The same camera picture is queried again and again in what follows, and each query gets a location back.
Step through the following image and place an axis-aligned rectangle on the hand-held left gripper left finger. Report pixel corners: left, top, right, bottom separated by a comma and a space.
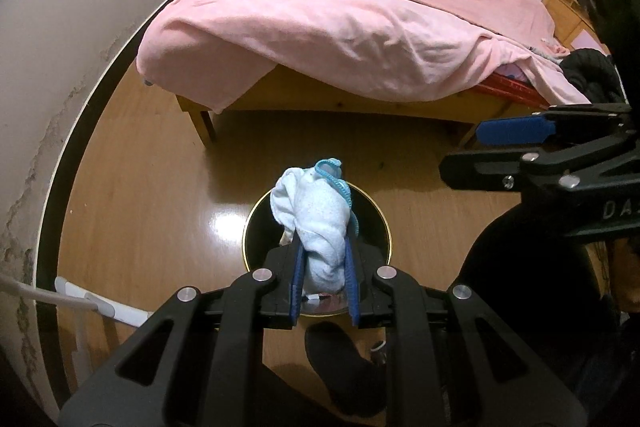
60, 237, 306, 427

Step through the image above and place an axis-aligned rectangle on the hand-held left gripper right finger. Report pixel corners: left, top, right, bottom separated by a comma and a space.
344, 234, 588, 427

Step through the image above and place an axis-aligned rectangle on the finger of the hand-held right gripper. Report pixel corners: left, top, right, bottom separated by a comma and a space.
475, 104, 633, 150
439, 134, 640, 208

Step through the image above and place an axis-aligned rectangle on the black trash bin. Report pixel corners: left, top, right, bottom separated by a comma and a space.
242, 181, 394, 319

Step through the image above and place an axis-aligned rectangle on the light blue cloth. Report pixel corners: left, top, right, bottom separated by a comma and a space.
270, 158, 361, 295

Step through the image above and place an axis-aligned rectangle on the black clothing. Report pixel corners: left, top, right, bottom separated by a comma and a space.
560, 48, 627, 108

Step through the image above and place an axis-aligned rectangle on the pink blanket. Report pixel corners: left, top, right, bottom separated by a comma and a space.
136, 0, 593, 114

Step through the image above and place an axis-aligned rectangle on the wooden bed frame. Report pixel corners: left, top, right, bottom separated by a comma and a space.
175, 64, 532, 151

